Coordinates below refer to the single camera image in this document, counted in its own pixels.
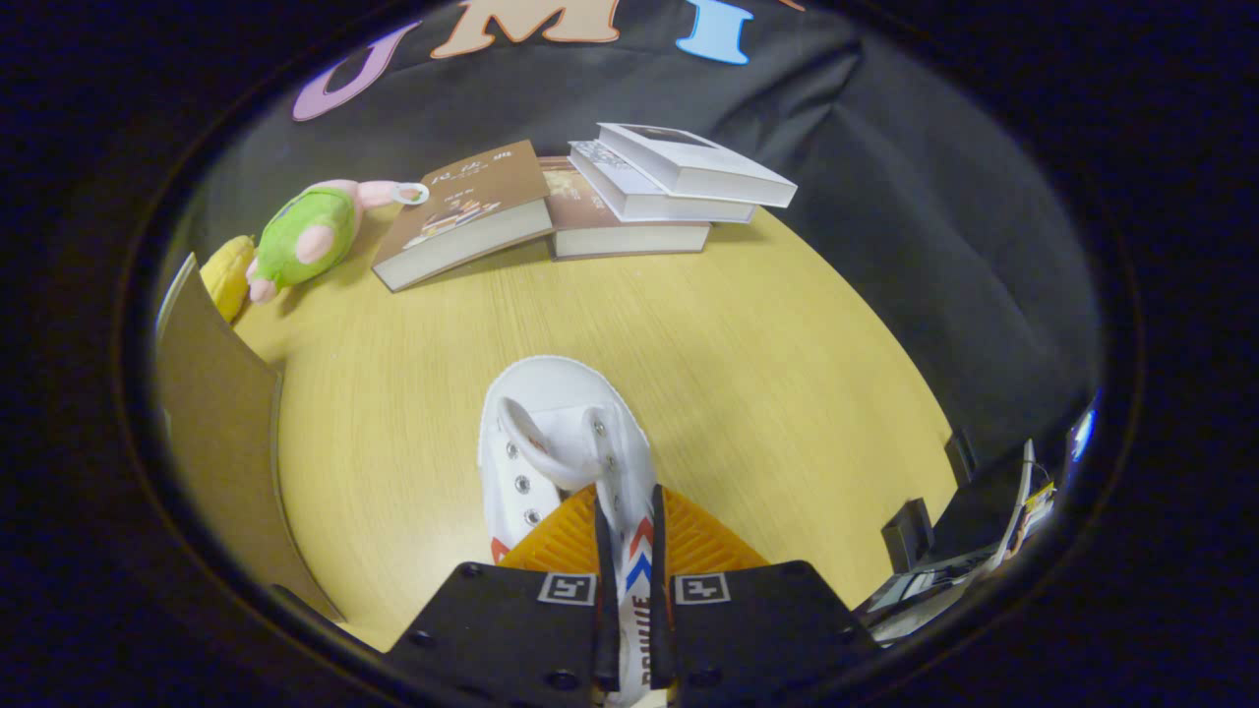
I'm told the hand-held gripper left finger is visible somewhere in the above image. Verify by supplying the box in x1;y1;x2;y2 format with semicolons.
384;484;623;708

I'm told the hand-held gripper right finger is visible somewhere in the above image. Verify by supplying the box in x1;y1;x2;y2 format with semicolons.
647;484;881;708

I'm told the white canvas shoe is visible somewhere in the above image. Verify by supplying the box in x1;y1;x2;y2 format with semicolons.
477;356;658;705

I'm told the beige fabric storage box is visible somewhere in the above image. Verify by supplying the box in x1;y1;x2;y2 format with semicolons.
155;254;345;622

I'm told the small black box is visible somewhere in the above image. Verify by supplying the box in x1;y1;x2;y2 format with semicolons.
882;499;935;573

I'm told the dark flat device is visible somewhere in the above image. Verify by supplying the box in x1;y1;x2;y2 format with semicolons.
856;440;1058;645

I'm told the brown book under white books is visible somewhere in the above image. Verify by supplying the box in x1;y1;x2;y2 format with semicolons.
539;155;711;261

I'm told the brown book with illustrated cover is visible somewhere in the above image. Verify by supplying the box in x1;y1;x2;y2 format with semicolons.
371;140;555;293

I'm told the white book with patterned cover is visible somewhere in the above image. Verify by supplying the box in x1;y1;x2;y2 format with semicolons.
569;140;756;224

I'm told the green and pink plush toy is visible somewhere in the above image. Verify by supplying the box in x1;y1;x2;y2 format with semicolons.
246;179;431;304

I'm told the yellow plush toy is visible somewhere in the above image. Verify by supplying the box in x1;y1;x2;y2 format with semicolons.
201;234;257;324

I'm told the black backdrop cloth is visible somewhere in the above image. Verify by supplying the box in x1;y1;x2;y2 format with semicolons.
167;0;1103;463

